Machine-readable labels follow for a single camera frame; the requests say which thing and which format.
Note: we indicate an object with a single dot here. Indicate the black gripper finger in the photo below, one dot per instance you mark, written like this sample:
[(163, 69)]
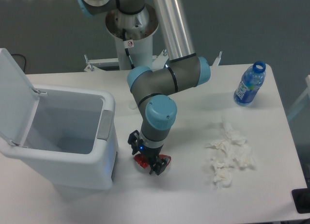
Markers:
[(135, 141), (158, 164)]

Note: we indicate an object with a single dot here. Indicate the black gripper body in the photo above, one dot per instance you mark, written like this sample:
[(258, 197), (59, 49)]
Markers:
[(151, 154)]

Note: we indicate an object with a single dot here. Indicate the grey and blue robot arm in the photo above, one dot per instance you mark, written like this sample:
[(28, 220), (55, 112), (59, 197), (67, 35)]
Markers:
[(152, 89)]

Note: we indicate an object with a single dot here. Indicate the white bottle cap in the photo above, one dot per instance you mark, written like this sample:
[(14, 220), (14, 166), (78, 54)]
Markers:
[(132, 105)]

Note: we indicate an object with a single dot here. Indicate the white trash bin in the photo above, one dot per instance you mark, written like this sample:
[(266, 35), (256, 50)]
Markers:
[(65, 134)]

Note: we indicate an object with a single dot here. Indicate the crumpled white tissue pile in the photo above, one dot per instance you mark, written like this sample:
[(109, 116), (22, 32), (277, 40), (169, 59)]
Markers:
[(231, 151)]

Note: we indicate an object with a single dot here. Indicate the white trash bin lid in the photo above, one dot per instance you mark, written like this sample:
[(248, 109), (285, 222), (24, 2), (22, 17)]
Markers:
[(15, 93)]

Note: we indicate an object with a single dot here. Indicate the blue plastic bottle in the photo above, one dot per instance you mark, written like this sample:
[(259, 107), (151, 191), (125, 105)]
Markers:
[(251, 82)]

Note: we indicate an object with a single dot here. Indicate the black device at edge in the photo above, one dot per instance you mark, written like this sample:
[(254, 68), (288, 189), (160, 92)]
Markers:
[(301, 199)]

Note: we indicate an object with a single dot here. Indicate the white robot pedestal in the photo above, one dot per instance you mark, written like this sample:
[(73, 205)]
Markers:
[(133, 36)]

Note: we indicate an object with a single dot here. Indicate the white frame at right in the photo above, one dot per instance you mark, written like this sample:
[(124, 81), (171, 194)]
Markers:
[(301, 102)]

